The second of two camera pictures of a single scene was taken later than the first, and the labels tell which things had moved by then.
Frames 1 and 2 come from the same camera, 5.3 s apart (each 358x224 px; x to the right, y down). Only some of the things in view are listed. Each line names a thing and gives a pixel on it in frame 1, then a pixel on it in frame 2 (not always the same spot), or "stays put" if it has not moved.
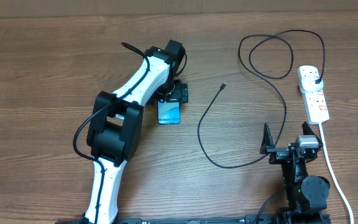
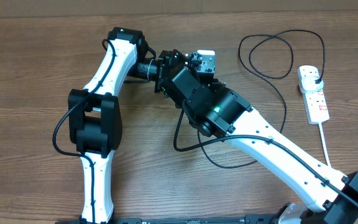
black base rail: x=234 y=220 stays put
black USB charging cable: x=286 y=74 to x=219 y=165
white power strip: x=315 y=101 stays put
